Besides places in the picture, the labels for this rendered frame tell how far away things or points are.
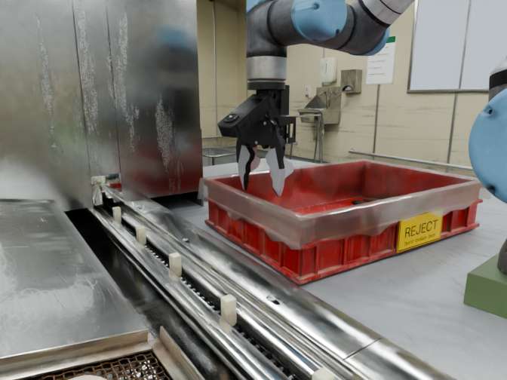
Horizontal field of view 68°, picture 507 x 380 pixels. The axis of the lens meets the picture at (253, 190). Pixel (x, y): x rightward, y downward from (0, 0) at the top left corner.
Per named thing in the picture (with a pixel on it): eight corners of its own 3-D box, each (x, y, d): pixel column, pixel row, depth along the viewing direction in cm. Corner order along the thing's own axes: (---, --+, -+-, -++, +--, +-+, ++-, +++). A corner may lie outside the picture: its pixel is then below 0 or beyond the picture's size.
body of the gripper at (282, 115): (296, 145, 74) (298, 83, 71) (270, 150, 68) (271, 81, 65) (266, 143, 79) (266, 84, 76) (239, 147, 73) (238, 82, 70)
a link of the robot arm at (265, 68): (270, 55, 64) (235, 58, 69) (270, 82, 65) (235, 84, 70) (295, 58, 70) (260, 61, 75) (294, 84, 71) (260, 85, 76)
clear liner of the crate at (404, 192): (488, 227, 75) (496, 179, 73) (297, 290, 50) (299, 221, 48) (361, 192, 103) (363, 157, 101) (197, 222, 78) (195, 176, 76)
